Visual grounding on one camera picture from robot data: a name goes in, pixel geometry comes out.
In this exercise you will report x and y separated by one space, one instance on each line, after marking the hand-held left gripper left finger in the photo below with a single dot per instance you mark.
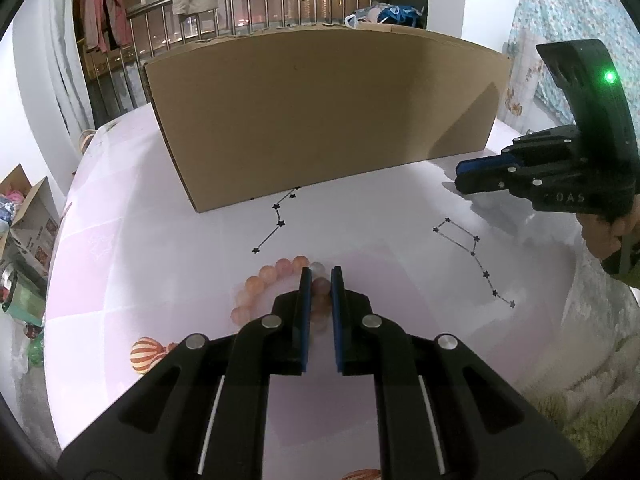
305 320

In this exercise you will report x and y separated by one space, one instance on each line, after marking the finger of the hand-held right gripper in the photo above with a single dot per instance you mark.
487 165
492 182

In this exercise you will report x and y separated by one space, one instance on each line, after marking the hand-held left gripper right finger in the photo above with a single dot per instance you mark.
337 320

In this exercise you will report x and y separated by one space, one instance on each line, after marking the brown cardboard box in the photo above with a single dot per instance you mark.
325 120

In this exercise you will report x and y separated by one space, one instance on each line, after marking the person's right hand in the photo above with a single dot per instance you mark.
602 237

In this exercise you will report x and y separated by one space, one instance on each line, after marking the rolled printed mat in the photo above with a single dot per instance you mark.
520 90

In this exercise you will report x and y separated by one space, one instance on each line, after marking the fluffy green white garment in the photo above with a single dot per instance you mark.
575 400

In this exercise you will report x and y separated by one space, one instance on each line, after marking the green packet box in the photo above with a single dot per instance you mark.
22 300

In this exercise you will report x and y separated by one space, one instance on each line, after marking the metal balcony railing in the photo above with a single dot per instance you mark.
250 10

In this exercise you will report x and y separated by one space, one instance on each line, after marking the small open cardboard box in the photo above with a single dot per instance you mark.
30 220

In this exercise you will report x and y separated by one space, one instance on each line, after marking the white curtain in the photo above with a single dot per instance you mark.
55 70

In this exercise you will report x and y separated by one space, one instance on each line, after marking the hanging pink garment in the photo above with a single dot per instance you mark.
105 5

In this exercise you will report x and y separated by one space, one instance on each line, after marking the floral teal wall cloth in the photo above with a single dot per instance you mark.
565 5

